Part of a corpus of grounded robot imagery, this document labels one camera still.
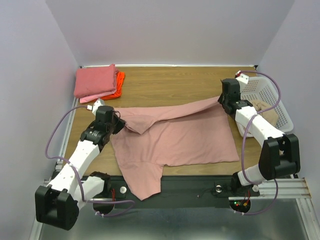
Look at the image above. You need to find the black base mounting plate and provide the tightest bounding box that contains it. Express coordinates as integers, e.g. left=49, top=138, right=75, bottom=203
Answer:
left=82, top=174, right=261, bottom=210

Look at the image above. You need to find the folded red-pink t-shirt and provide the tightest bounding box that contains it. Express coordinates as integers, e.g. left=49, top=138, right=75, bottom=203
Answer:
left=73, top=64, right=118, bottom=99

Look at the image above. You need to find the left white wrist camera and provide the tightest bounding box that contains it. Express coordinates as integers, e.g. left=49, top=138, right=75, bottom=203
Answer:
left=86, top=98, right=106, bottom=115

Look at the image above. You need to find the beige crumpled shirt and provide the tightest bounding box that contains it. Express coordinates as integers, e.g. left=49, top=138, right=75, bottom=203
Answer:
left=250, top=99, right=279, bottom=127

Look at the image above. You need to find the folded orange t-shirt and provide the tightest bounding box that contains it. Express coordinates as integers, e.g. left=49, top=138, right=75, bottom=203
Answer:
left=93, top=71, right=126, bottom=102

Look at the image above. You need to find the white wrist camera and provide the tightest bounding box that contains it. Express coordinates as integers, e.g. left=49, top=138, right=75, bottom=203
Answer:
left=234, top=70, right=250, bottom=86
left=86, top=98, right=106, bottom=115

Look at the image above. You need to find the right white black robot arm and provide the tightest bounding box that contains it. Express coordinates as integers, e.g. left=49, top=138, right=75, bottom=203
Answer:
left=218, top=75, right=301, bottom=195

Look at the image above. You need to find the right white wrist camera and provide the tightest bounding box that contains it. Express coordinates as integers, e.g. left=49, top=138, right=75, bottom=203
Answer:
left=234, top=70, right=250, bottom=86

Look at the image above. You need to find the aluminium frame rail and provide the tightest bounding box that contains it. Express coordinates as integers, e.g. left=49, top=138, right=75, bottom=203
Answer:
left=257, top=177, right=312, bottom=201

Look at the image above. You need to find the folded light pink t-shirt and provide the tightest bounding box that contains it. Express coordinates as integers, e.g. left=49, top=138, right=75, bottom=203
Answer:
left=79, top=88, right=122, bottom=104

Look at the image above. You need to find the white plastic laundry basket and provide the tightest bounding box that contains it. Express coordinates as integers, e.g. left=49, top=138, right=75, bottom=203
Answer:
left=240, top=76, right=294, bottom=133

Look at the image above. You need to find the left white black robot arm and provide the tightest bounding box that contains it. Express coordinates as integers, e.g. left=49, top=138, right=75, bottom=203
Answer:
left=35, top=103, right=125, bottom=230

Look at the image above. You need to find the dusty pink graphic t-shirt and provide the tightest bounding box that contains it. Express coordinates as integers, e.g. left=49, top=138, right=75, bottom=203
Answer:
left=111, top=97, right=239, bottom=200

